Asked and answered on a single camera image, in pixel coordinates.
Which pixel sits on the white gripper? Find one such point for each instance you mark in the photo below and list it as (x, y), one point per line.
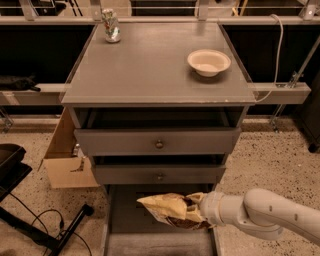
(209, 207)

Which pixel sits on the brown chip bag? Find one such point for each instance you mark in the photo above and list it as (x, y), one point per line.
(170, 209)

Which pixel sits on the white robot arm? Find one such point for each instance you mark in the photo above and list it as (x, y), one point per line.
(260, 213)

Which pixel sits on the bottom grey open drawer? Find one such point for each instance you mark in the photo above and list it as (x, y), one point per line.
(130, 230)

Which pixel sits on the middle grey drawer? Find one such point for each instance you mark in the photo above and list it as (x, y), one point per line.
(158, 174)

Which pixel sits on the grey drawer cabinet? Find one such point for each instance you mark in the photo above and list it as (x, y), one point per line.
(145, 82)

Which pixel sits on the top grey drawer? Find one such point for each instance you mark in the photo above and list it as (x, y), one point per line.
(137, 142)

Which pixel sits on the cardboard box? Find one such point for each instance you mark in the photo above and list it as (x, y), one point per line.
(66, 165)

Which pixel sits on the white paper bowl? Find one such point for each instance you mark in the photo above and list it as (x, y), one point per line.
(208, 63)

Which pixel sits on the grey horizontal rail beam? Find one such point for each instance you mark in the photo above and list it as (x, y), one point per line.
(52, 94)

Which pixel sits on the black object on rail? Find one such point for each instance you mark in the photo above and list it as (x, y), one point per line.
(18, 83)

